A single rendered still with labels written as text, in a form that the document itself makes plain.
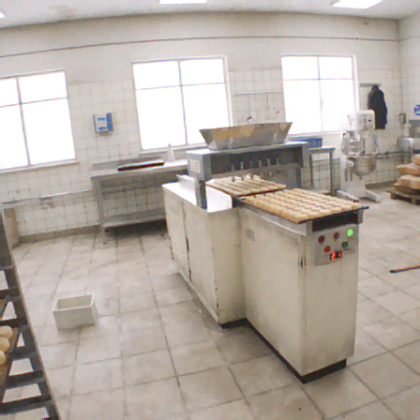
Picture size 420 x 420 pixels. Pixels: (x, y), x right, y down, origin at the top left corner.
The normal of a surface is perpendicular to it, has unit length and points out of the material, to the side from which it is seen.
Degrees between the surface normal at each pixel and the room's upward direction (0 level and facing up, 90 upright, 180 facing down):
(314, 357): 90
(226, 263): 90
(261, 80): 90
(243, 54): 90
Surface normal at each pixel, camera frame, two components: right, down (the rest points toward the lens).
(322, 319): 0.33, 0.18
